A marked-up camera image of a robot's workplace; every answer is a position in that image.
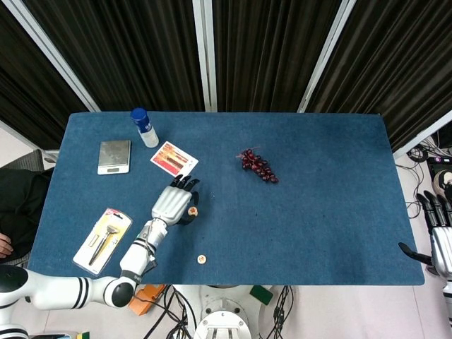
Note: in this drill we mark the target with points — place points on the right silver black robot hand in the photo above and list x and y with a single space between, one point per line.
441 247

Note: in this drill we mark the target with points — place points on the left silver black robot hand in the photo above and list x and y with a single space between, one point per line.
169 205

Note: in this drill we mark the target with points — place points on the cream round chess piece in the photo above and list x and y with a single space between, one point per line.
193 211
201 259

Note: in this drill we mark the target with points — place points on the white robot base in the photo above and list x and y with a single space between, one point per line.
222 318

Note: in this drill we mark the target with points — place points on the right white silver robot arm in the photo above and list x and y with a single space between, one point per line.
446 300

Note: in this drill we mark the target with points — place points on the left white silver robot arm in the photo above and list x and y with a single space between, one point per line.
53 293

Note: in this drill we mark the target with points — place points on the white black sneaker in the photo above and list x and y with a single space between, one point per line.
441 180

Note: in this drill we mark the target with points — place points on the blue capped white bottle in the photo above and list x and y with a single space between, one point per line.
148 134

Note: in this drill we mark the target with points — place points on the silver kitchen scale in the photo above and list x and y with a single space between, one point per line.
113 153

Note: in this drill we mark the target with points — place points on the black device purple light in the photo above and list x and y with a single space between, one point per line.
439 160

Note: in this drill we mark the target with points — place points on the orange box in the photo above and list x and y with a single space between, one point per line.
150 295

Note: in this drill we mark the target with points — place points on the packaged peeler blister pack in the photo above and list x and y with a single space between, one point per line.
88 254

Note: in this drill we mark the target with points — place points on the red grape bunch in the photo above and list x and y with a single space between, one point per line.
257 166

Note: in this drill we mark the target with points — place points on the blue table cloth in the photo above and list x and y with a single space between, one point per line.
300 229

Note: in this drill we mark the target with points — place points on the grey mesh office chair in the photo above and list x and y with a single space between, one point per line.
28 160

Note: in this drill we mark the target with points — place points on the seated person in black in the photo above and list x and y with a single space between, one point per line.
21 205

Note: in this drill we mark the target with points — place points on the yellow green small block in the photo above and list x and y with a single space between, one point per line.
84 335

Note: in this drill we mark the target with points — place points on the dark pleated curtain panel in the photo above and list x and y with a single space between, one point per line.
388 70
123 53
268 53
28 88

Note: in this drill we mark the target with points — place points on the white partition frame post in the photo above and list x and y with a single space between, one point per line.
327 53
205 53
52 53
423 136

